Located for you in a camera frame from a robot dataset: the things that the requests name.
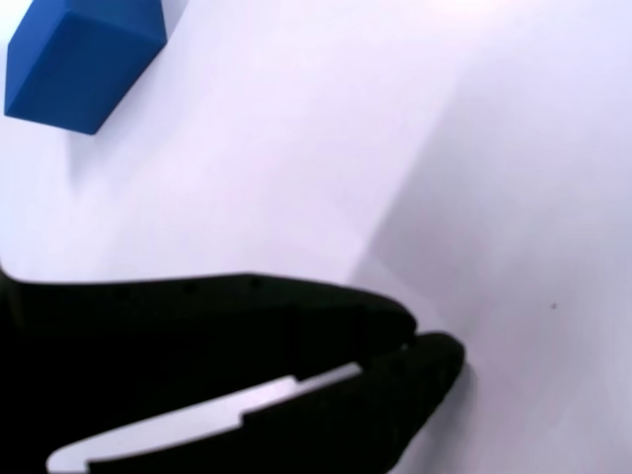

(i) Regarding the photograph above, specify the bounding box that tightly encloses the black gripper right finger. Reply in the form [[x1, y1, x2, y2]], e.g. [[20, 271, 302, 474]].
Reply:
[[87, 332, 466, 474]]

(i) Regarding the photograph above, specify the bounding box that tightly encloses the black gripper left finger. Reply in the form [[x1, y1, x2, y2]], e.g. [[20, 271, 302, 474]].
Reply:
[[0, 270, 417, 474]]

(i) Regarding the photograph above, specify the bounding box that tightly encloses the blue cube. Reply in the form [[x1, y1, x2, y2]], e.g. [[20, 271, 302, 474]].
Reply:
[[3, 0, 167, 135]]

